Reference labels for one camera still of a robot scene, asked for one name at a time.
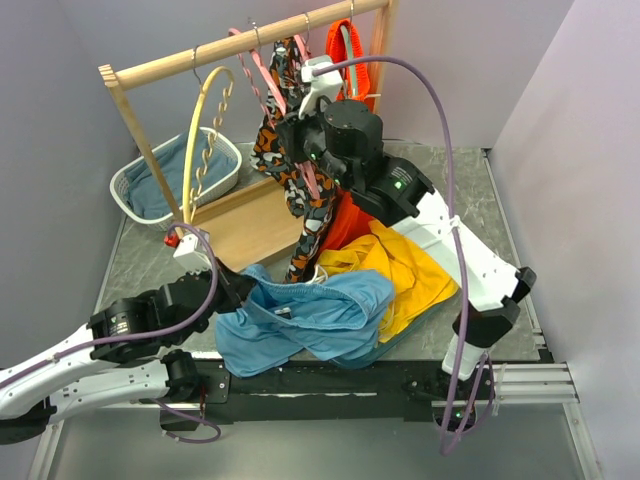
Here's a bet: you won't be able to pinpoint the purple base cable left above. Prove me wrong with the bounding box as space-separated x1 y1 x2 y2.
144 392 222 445

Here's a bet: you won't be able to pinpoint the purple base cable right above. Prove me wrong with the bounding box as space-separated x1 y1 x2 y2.
439 354 499 441

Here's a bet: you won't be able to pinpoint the grey-blue cloth in basket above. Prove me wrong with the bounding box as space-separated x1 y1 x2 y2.
122 127 237 221

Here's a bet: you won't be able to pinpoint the white plastic basket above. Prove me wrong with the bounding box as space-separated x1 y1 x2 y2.
109 125 244 233

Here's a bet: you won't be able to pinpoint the patterned shorts on hanger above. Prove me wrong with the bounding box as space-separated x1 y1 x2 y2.
250 37 336 283

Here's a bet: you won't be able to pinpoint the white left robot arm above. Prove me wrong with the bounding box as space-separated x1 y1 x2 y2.
1 270 255 445

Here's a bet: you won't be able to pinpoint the pink hanger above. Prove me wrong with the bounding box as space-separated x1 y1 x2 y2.
227 17 321 196
293 12 311 65

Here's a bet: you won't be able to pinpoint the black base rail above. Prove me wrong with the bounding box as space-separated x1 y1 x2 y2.
138 357 496 435

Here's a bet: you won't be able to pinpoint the light blue shorts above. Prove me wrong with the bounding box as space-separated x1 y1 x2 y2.
214 265 395 377

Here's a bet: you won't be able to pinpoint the yellow shorts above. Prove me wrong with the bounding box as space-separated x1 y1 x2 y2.
318 220 458 343

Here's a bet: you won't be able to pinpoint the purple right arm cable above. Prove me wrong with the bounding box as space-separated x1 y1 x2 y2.
312 55 496 457

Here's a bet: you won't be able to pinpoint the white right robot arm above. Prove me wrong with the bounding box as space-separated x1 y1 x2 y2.
275 100 537 399

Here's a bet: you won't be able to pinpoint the green hanger under orange shorts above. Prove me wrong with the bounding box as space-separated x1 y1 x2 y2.
339 0 363 100

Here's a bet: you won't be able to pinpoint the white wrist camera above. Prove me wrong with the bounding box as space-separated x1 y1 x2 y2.
164 232 211 274
298 55 343 120

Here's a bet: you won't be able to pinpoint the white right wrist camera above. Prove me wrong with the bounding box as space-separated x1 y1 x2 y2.
298 55 343 120

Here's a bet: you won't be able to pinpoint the wooden clothes rack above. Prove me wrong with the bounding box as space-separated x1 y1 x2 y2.
99 1 397 270

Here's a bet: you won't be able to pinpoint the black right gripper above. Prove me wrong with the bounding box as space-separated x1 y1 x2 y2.
273 93 354 194

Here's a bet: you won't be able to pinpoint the orange shorts on hanger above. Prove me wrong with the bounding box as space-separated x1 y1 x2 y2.
317 19 372 255

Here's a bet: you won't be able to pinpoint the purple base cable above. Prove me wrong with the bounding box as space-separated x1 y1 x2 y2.
439 354 499 441
144 392 222 445

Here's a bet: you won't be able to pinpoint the yellow hanger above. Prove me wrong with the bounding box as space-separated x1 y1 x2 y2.
182 46 234 224

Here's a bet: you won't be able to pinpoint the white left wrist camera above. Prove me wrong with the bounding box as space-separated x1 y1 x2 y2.
164 232 211 274

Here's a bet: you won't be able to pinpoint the pink hanger under patterned shorts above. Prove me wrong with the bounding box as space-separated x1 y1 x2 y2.
293 12 311 65

